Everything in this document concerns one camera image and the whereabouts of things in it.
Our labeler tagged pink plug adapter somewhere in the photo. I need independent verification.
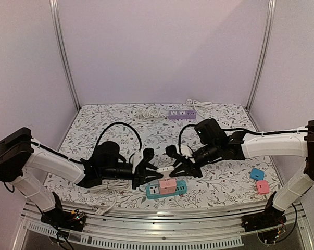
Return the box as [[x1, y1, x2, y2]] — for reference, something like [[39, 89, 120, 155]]
[[256, 180, 270, 195]]

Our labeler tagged purple strip white cable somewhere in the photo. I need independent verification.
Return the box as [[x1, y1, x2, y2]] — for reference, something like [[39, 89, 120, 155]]
[[135, 108, 170, 120]]

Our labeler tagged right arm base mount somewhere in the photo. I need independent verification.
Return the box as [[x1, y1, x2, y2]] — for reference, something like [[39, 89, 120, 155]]
[[241, 192, 286, 244]]

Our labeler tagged purple power strip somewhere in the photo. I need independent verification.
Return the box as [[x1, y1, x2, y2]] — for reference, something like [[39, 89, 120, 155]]
[[168, 110, 196, 120]]

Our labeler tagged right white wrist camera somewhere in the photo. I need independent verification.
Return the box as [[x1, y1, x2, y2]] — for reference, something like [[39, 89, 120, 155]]
[[166, 145, 193, 158]]

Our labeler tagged white power strip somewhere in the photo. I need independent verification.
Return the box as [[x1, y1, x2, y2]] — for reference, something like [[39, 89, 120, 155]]
[[204, 114, 231, 129]]

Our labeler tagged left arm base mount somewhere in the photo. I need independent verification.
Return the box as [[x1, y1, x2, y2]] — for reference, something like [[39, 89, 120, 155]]
[[41, 192, 86, 232]]

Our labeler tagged teal power strip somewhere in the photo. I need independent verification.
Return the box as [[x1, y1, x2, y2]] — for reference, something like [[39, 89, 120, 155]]
[[145, 179, 187, 199]]

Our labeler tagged aluminium front rail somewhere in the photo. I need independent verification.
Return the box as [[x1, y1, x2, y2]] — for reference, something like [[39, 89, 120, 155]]
[[15, 202, 311, 248]]

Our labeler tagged blue plug adapter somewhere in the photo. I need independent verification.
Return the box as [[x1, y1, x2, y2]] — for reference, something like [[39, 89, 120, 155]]
[[250, 168, 265, 181]]

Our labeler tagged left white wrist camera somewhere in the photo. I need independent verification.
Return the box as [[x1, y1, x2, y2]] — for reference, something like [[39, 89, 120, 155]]
[[132, 148, 154, 173]]

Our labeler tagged teal strip white cable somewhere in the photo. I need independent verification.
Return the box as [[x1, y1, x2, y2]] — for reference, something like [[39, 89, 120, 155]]
[[86, 181, 148, 216]]

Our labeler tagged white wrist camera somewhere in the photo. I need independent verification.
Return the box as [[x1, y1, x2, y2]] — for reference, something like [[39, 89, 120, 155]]
[[166, 145, 193, 158], [132, 148, 154, 173]]

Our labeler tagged aluminium frame post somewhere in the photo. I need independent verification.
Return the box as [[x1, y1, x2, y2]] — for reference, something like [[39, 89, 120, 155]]
[[49, 0, 81, 111], [245, 0, 276, 113]]

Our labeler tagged pink cube socket adapter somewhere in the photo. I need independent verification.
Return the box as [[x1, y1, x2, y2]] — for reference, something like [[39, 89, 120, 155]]
[[159, 178, 177, 195]]

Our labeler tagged floral patterned table mat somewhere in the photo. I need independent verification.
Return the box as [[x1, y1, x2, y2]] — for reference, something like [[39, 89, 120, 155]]
[[44, 104, 281, 210]]

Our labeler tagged white plug adapter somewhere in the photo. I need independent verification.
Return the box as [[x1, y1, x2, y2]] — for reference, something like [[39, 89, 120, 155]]
[[156, 166, 174, 180]]

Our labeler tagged right aluminium frame post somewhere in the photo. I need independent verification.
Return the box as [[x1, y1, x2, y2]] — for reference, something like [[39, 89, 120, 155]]
[[245, 0, 276, 113]]

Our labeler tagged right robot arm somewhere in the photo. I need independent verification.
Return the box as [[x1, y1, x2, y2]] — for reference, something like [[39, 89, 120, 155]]
[[166, 119, 314, 227]]

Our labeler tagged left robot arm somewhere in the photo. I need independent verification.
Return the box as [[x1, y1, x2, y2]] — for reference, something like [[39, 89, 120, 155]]
[[0, 127, 163, 226]]

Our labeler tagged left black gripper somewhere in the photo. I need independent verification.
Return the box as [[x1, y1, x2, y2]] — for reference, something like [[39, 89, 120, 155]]
[[101, 162, 163, 190]]

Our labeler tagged left aluminium frame post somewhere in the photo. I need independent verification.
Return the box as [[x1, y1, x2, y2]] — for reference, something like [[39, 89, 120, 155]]
[[49, 0, 81, 111]]

